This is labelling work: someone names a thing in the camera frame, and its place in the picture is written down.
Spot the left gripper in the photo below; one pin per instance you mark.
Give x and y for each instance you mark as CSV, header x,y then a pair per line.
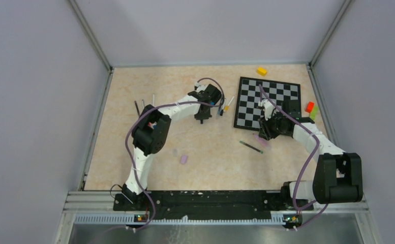
x,y
203,117

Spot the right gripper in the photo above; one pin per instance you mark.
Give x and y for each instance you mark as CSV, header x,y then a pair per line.
x,y
265,131

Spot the pink highlighter pen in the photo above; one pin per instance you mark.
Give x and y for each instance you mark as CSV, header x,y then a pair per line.
x,y
262,141

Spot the green gel pen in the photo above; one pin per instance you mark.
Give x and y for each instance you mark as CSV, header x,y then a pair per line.
x,y
251,147

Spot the pink highlighter cap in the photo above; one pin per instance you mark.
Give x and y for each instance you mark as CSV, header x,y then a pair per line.
x,y
183,159

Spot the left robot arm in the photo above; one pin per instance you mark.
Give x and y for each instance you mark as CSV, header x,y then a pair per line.
x,y
151,130

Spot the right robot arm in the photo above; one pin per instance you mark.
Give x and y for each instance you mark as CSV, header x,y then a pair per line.
x,y
329,175

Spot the green curved block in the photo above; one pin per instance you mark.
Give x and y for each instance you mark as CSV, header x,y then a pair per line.
x,y
313,113

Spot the red block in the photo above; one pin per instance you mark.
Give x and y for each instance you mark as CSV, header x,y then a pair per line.
x,y
310,106

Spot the yellow block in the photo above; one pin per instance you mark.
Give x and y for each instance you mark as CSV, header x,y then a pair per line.
x,y
261,71

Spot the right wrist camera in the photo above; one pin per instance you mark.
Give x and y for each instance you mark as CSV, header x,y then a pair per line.
x,y
268,108

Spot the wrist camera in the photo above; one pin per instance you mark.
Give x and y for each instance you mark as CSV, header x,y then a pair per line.
x,y
198,87
268,108

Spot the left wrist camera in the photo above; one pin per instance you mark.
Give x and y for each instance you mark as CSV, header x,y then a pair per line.
x,y
198,87

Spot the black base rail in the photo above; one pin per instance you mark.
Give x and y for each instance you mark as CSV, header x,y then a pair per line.
x,y
207,205

